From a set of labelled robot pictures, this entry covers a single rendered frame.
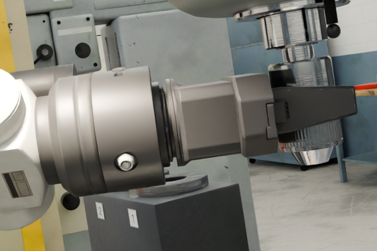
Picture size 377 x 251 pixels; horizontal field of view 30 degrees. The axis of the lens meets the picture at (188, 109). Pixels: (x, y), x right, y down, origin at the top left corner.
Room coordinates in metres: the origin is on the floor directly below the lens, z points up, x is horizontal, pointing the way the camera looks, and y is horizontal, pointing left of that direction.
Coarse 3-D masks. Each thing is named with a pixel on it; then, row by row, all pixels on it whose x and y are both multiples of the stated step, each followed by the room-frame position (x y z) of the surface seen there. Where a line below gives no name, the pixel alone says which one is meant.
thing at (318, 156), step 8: (296, 152) 0.51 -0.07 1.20; (304, 152) 0.50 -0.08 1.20; (312, 152) 0.50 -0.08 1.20; (320, 152) 0.50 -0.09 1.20; (328, 152) 0.51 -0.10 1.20; (296, 160) 0.52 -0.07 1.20; (304, 160) 0.51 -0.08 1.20; (312, 160) 0.51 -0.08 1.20; (320, 160) 0.51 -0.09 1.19; (328, 160) 0.51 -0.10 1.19
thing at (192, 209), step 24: (120, 192) 0.91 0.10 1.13; (144, 192) 0.84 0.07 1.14; (168, 192) 0.83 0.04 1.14; (192, 192) 0.83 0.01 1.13; (216, 192) 0.83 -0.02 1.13; (96, 216) 0.94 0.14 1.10; (120, 216) 0.87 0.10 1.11; (144, 216) 0.81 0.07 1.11; (168, 216) 0.80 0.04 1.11; (192, 216) 0.81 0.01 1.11; (216, 216) 0.83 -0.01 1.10; (240, 216) 0.85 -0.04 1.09; (96, 240) 0.95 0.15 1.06; (120, 240) 0.88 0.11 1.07; (144, 240) 0.82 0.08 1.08; (168, 240) 0.79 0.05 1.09; (192, 240) 0.81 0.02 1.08; (216, 240) 0.83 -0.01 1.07; (240, 240) 0.84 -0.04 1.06
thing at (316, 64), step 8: (328, 56) 0.51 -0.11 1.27; (272, 64) 0.51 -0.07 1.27; (280, 64) 0.50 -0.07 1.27; (288, 64) 0.50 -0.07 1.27; (296, 64) 0.50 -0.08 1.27; (304, 64) 0.49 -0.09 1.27; (312, 64) 0.50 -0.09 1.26; (320, 64) 0.50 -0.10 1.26; (328, 64) 0.50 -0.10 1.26; (272, 72) 0.51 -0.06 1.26; (280, 72) 0.50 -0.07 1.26; (288, 72) 0.50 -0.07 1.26; (296, 72) 0.50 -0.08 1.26; (304, 72) 0.49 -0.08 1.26; (312, 72) 0.50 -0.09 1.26
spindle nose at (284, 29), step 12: (288, 12) 0.50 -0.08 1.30; (300, 12) 0.49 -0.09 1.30; (312, 12) 0.50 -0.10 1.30; (324, 12) 0.51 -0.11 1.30; (264, 24) 0.51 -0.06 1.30; (276, 24) 0.50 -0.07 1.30; (288, 24) 0.50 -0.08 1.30; (300, 24) 0.49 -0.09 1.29; (312, 24) 0.50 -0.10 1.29; (324, 24) 0.50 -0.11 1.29; (264, 36) 0.51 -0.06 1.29; (276, 36) 0.50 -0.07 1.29; (288, 36) 0.50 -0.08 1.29; (300, 36) 0.49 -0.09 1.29; (312, 36) 0.50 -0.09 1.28; (324, 36) 0.50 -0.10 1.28; (264, 48) 0.52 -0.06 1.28; (276, 48) 0.51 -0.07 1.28
